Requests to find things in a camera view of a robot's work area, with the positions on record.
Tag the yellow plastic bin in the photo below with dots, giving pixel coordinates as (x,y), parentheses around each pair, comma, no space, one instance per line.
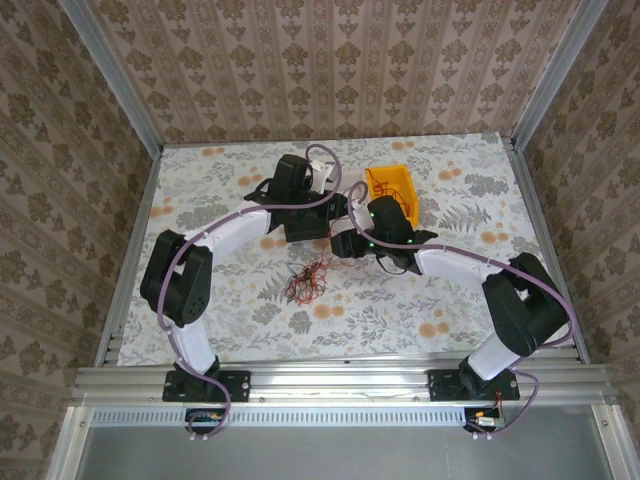
(395,175)

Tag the black plastic bin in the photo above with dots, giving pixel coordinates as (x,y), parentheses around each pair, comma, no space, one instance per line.
(305,230)

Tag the translucent white plastic bin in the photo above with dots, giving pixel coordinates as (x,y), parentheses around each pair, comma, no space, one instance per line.
(352,176)

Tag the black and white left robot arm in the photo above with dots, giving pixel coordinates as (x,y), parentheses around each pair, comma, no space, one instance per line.
(175,290)

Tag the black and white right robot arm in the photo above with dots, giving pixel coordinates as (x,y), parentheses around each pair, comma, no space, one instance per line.
(520,310)

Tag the floral tablecloth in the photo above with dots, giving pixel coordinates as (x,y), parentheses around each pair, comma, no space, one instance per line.
(350,340)

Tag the small black controller board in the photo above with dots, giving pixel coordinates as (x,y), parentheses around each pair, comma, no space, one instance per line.
(200,422)
(482,422)

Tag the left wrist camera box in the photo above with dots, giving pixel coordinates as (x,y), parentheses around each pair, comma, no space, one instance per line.
(322,172)

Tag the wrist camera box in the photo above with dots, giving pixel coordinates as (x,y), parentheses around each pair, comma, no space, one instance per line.
(357,202)
(322,172)

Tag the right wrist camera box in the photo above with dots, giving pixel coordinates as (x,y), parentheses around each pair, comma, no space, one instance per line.
(357,202)

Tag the aluminium table side rail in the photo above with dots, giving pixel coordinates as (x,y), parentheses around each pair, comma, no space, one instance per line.
(142,202)
(544,225)

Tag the aluminium mounting rail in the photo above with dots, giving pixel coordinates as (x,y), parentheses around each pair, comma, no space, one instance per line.
(340,382)

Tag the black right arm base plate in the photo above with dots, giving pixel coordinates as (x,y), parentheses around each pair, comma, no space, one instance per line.
(440,387)

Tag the aluminium frame post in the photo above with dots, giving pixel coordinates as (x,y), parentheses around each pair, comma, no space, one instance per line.
(555,75)
(115,80)

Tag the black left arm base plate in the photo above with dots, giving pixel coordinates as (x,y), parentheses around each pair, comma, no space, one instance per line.
(235,387)

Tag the aluminium lower frame bar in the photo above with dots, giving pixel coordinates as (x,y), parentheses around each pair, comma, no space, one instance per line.
(69,450)
(611,460)

